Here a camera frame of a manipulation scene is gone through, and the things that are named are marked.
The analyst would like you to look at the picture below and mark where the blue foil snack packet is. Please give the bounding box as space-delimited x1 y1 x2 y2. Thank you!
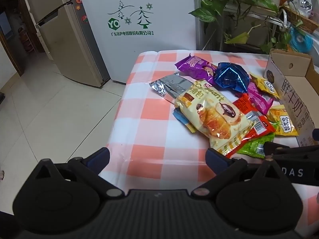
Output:
214 62 251 93

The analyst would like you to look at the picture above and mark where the wicker basket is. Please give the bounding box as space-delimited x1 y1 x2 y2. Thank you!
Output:
284 5 319 34

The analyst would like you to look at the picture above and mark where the blue and orange snack packet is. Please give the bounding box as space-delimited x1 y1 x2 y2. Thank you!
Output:
172 107 197 133

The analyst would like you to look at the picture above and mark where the white metal rack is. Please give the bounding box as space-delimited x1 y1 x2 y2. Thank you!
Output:
219 5 292 53

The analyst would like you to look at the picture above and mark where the beige refrigerator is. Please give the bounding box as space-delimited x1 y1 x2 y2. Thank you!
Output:
17 0 111 87

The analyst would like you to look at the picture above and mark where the white freezer with tree print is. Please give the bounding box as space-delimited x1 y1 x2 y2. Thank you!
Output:
75 0 197 85

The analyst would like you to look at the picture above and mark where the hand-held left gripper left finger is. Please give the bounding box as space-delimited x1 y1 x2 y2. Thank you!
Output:
35 147 125 198

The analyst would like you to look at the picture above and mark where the magenta snack packet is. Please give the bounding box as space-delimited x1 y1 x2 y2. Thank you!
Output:
245 82 274 115

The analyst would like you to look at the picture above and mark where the pothos plant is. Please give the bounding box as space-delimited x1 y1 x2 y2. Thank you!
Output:
188 0 303 53

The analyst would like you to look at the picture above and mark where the cardboard box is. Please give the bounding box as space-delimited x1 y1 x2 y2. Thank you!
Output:
264 48 319 147

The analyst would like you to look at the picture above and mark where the orange checkered tablecloth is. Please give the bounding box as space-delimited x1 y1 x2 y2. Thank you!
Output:
100 50 319 239

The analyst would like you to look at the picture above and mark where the cream croissant packet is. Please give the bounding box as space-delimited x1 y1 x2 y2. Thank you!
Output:
174 80 255 156

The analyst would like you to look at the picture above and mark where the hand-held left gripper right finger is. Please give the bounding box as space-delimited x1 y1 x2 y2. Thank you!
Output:
191 147 287 197

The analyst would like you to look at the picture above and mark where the green snack packet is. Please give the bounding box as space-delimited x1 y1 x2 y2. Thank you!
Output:
233 121 280 158

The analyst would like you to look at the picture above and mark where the purple snack packet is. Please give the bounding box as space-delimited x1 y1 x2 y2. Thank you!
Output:
174 53 220 84

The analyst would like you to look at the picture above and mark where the red snack packet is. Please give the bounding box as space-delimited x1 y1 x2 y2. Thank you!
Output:
233 93 276 138

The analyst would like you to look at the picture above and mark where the dark wooden stool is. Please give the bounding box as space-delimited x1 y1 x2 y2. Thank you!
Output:
15 27 35 53

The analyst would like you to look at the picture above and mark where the silver foil snack packet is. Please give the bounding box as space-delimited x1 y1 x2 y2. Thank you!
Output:
150 73 193 103

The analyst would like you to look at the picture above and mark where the yellow waffle packet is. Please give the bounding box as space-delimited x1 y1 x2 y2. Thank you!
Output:
267 105 299 137
249 73 281 99

